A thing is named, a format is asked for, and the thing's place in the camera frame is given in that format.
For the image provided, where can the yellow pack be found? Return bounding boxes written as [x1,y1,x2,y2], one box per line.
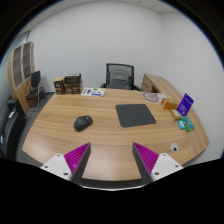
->
[170,109,183,121]

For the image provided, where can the grey backpack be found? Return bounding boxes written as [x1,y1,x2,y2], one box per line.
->
[108,69,132,90]

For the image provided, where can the purple standing card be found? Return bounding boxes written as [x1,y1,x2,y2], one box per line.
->
[176,93,195,117]

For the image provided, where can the black padded office chair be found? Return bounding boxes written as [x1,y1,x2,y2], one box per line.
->
[0,98,27,161]

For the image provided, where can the wooden side desk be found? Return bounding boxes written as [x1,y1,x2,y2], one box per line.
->
[140,73,183,101]

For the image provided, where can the black computer mouse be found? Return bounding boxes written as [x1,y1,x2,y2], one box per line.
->
[73,115,94,132]

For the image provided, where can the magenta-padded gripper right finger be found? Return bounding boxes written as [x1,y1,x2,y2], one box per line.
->
[132,142,184,185]

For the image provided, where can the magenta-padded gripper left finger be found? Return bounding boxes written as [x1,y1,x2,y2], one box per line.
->
[40,142,92,185]

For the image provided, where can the small white round object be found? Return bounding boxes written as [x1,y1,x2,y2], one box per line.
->
[170,142,180,153]

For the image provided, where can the black mesh office chair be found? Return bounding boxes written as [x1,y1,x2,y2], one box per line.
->
[100,63,142,92]

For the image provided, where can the dark grey mouse pad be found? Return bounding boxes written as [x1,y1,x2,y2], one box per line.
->
[115,103,157,128]

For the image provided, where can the large brown cardboard box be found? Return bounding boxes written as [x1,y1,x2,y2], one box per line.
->
[64,82,84,95]

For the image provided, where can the black visitor chair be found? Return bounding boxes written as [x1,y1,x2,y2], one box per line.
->
[25,70,48,111]

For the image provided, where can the white sheet with coloured shapes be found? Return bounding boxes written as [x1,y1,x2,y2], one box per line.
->
[80,87,106,98]

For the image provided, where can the orange box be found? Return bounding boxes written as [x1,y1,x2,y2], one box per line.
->
[160,98,179,111]

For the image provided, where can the small brown cardboard box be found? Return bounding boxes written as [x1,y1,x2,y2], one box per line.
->
[53,76,66,96]

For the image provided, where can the wooden shelf unit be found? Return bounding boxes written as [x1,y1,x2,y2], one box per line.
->
[7,41,37,114]

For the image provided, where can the teal pack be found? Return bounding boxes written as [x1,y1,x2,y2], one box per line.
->
[177,119,187,131]

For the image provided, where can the green pack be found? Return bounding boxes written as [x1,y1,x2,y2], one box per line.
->
[181,116,196,133]

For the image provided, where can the open black box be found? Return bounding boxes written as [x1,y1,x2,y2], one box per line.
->
[64,73,83,85]

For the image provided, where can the round white grey disc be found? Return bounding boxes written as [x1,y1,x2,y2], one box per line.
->
[143,92,159,103]

